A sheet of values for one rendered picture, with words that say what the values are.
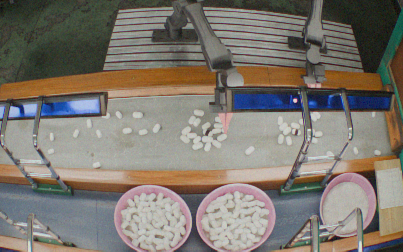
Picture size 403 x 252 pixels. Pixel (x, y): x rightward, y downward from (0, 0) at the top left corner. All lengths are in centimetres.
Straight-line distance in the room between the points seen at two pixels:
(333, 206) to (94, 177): 88
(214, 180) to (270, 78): 46
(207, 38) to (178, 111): 33
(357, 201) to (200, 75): 81
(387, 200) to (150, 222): 92
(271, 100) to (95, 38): 183
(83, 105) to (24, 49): 187
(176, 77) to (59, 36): 153
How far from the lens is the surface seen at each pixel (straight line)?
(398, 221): 169
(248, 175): 159
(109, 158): 166
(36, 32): 326
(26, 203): 178
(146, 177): 159
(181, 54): 195
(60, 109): 141
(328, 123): 177
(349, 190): 169
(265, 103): 136
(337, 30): 220
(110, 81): 180
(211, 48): 153
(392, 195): 171
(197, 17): 156
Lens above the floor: 223
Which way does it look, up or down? 62 degrees down
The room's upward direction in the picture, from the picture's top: straight up
